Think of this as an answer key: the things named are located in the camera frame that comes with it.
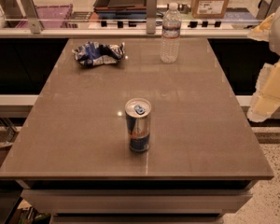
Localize right metal railing post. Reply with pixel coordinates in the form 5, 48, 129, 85
256, 0, 280, 20

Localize left metal railing post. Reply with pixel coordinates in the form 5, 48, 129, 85
21, 0, 43, 34

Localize cardboard box with label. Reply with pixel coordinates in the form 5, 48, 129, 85
190, 0, 230, 19

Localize clear plastic water bottle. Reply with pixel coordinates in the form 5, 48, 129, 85
161, 3, 182, 63

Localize middle metal railing post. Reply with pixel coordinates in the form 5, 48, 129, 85
147, 0, 157, 35

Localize purple plastic crate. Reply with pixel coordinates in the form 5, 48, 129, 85
15, 3, 75, 29

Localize metal railing post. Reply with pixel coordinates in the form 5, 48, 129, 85
21, 0, 43, 34
256, 0, 280, 20
147, 0, 157, 35

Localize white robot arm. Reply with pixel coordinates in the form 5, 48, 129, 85
247, 7, 280, 122

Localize silver blue energy drink can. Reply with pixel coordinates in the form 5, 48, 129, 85
125, 98, 151, 152

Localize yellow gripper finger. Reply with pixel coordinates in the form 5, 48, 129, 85
247, 60, 280, 122
247, 13, 274, 42

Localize blue chip bag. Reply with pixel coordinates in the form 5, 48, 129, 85
72, 41, 125, 67

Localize grey table base drawers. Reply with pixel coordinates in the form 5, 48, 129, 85
21, 189, 252, 224

